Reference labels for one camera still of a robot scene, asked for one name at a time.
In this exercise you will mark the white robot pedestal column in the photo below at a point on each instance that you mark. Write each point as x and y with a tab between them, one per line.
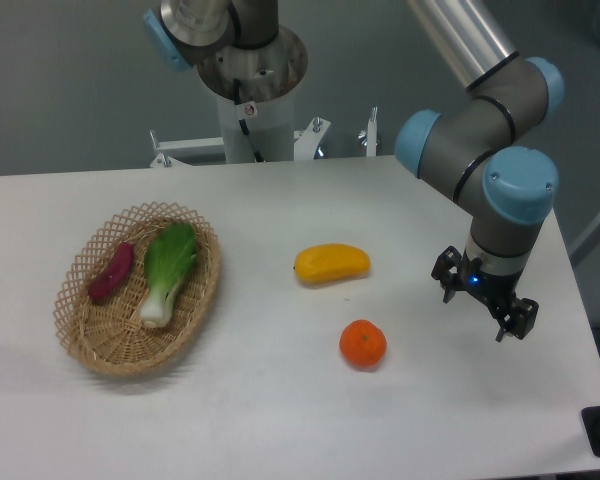
257	131

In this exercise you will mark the yellow mango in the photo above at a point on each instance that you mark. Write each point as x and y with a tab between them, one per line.
331	262

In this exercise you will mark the orange tangerine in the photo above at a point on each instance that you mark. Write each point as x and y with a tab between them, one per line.
363	344

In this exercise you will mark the purple sweet potato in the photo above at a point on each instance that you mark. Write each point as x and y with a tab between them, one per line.
114	273

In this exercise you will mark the green bok choy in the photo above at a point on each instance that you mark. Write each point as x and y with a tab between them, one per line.
167	263

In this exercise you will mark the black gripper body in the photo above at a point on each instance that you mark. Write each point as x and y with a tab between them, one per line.
490	278

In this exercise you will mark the woven wicker basket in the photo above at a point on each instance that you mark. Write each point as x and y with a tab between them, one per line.
107	336

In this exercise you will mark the white metal frame bracket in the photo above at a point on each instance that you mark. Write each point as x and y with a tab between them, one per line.
307	146

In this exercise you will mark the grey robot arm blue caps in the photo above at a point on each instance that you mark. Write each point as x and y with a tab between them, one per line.
253	65

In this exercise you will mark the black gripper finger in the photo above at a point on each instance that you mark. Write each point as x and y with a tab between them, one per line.
446	271
519	320

